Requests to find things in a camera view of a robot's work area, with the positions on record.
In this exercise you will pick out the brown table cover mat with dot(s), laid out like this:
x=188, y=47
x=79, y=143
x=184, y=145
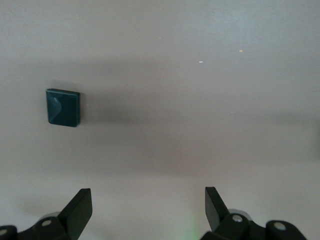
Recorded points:
x=175, y=125

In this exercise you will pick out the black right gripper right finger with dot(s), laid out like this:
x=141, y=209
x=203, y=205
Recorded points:
x=216, y=215

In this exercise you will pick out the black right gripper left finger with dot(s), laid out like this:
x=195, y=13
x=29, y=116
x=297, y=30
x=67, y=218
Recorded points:
x=75, y=215

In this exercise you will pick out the dark green square block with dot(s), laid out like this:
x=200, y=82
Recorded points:
x=67, y=112

